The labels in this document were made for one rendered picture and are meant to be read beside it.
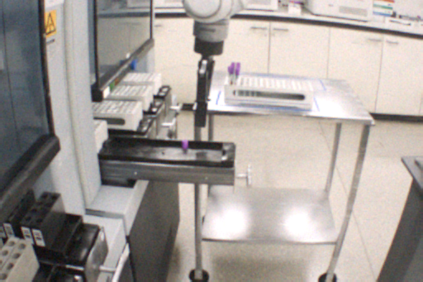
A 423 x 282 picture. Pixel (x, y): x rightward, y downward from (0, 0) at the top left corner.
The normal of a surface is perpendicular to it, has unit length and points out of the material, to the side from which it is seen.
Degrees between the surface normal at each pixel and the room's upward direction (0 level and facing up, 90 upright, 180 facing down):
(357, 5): 90
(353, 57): 90
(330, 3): 90
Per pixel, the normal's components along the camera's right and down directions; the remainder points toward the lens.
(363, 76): -0.07, 0.39
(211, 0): -0.32, 0.40
